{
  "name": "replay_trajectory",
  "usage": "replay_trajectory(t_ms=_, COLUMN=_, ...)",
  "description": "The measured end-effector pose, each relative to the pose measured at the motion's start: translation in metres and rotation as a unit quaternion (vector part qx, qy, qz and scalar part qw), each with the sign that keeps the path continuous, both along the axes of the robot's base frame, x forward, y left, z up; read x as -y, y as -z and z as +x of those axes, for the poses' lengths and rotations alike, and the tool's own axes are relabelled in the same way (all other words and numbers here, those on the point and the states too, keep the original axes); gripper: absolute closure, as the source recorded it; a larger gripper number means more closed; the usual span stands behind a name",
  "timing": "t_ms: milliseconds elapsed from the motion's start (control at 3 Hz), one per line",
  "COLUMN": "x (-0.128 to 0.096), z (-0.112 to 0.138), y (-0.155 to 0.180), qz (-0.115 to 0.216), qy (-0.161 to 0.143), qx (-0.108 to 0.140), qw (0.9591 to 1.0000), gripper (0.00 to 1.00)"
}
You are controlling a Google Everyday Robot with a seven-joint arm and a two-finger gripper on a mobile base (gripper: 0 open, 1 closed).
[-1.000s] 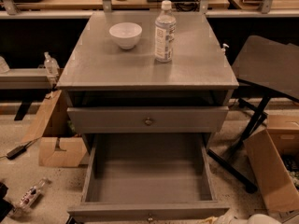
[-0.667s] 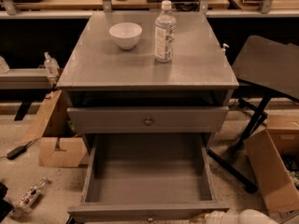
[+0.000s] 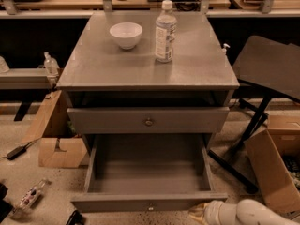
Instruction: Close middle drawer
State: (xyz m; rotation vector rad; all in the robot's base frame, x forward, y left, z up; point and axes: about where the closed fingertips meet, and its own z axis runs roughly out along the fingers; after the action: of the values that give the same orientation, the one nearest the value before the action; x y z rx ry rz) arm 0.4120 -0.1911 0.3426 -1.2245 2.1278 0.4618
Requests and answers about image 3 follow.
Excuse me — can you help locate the clear plastic water bottle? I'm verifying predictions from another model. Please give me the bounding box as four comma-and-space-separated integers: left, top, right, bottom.
155, 0, 177, 63

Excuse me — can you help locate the grey metal shelf left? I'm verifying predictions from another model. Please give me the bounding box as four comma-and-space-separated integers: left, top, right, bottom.
0, 68, 58, 90

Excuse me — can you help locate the grey drawer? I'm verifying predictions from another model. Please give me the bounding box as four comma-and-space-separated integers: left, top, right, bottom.
71, 134, 228, 213
67, 107, 229, 134

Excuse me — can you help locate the plastic bottle on floor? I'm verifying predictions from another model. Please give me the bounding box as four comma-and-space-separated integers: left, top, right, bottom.
12, 178, 51, 218

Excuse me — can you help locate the cardboard box right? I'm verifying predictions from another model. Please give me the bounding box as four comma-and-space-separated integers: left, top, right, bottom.
245, 115, 300, 214

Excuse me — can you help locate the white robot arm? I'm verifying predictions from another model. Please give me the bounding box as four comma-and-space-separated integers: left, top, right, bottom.
188, 199, 300, 225

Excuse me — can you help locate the grey wooden drawer cabinet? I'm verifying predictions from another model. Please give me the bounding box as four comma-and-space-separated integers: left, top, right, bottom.
57, 10, 239, 148

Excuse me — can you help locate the cardboard box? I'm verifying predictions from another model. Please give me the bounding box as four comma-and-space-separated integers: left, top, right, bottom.
245, 115, 300, 214
22, 91, 89, 168

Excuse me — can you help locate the small white pump dispenser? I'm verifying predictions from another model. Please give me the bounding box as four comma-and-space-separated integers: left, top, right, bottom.
222, 43, 231, 53

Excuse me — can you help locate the cardboard box left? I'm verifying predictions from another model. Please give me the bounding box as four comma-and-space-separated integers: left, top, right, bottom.
22, 91, 89, 168

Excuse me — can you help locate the black side table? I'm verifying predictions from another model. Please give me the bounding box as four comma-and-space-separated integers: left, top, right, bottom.
208, 36, 300, 194

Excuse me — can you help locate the black power adapter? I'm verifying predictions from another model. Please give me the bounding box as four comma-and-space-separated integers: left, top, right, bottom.
6, 140, 37, 160

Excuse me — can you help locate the white ceramic bowl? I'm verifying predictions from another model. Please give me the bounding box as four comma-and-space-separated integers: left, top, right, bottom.
110, 22, 143, 50

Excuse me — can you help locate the clear bottle on shelf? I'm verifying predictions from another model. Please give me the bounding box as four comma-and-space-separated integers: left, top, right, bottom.
44, 52, 59, 76

